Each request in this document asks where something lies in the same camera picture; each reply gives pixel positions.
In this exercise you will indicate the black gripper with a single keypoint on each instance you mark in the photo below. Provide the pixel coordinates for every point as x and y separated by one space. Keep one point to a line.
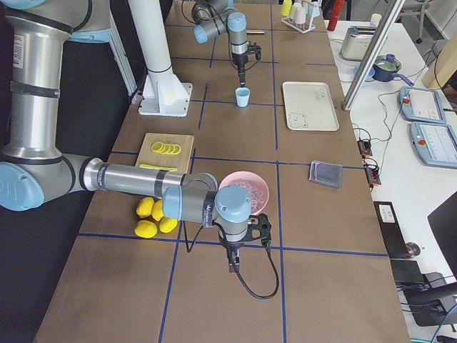
232 246
240 59

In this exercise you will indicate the steel black muddler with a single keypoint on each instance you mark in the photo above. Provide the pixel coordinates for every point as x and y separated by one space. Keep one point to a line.
255 32

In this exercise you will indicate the clear ice cubes pile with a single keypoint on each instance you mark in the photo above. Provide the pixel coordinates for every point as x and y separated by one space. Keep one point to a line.
258 196

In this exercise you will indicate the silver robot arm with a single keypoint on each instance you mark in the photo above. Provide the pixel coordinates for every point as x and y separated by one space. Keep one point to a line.
37 243
214 18

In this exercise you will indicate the light blue cup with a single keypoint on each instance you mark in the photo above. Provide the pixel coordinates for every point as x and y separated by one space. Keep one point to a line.
242 96

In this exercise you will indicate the white cup rack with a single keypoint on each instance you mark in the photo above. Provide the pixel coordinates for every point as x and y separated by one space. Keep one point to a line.
313 9

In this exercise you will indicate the pink cup on rack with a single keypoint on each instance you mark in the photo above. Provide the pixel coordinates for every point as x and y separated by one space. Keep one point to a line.
299 15

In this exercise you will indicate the pink bowl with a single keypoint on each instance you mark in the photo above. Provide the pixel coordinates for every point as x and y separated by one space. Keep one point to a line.
247 176

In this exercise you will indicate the cream bear tray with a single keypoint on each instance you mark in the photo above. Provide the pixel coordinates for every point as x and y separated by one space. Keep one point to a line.
309 106

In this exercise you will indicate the yellow lemon near right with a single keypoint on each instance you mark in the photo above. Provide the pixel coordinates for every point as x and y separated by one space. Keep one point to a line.
167 225

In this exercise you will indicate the yellow lemon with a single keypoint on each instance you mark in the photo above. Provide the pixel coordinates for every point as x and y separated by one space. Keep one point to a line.
157 211
167 225
145 229
144 207

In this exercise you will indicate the yellow lemon far right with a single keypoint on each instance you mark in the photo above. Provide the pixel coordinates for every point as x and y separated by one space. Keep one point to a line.
157 211

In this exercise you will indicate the yellow lemon near left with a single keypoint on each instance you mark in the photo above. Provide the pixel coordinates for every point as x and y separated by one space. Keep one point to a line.
145 229

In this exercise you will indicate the yellow lemon far left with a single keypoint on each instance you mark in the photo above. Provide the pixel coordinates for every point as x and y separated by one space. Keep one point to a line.
144 207

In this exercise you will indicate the lemon slices row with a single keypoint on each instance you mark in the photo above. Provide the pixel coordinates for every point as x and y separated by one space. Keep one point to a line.
159 147

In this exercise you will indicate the wooden cutting board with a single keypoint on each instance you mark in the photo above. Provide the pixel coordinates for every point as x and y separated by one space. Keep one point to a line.
181 161

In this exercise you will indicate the red bottle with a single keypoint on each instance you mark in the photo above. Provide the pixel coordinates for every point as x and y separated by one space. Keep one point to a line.
335 14

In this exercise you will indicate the cream toaster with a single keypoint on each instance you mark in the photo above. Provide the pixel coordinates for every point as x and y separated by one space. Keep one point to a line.
356 42

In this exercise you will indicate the folded grey cloth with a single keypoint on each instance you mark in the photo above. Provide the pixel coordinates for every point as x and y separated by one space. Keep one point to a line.
326 174

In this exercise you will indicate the yellow plastic knife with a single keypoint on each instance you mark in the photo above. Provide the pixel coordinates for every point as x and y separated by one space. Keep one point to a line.
155 167

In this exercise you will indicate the blue saucepan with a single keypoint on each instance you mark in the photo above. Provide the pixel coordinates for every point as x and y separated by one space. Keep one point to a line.
387 68

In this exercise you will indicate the upper teach pendant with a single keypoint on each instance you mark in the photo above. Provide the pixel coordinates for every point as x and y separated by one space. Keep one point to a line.
419 104

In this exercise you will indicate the teach pendant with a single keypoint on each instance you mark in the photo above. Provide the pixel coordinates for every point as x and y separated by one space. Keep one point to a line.
419 104
434 143

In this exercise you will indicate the lower teach pendant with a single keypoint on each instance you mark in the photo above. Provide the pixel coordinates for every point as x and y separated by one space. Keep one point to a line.
434 143

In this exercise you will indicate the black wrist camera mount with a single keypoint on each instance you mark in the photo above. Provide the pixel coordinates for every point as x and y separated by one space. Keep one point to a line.
259 228

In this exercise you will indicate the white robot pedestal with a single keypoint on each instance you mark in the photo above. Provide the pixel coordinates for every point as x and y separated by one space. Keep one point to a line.
163 94

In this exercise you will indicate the aluminium frame post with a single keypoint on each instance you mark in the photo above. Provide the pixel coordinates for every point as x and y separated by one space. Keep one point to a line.
373 50

